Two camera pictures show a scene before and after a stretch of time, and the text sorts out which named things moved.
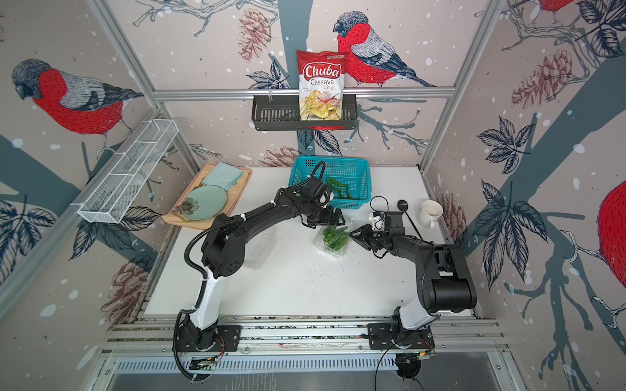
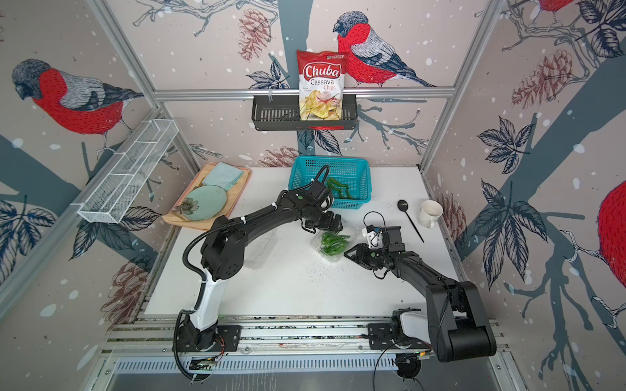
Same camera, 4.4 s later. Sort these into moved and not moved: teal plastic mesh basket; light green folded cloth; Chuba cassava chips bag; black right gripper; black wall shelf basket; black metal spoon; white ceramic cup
Moved: black right gripper
Not moved: black wall shelf basket; teal plastic mesh basket; Chuba cassava chips bag; light green folded cloth; white ceramic cup; black metal spoon
